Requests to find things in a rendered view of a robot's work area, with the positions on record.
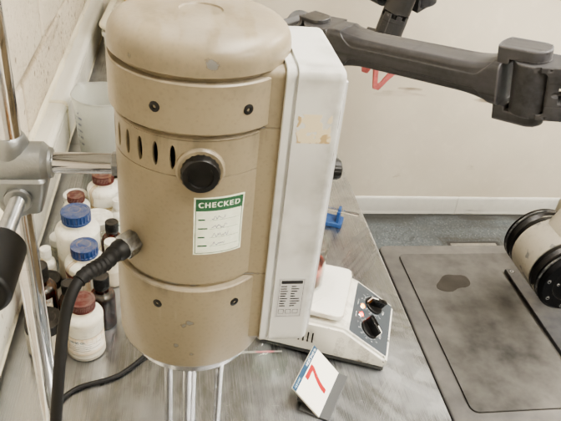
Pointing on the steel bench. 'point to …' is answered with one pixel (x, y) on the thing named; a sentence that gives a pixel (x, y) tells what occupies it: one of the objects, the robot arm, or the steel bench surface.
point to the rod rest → (334, 220)
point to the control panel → (367, 317)
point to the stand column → (35, 296)
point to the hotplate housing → (337, 338)
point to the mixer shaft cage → (191, 394)
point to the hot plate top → (332, 293)
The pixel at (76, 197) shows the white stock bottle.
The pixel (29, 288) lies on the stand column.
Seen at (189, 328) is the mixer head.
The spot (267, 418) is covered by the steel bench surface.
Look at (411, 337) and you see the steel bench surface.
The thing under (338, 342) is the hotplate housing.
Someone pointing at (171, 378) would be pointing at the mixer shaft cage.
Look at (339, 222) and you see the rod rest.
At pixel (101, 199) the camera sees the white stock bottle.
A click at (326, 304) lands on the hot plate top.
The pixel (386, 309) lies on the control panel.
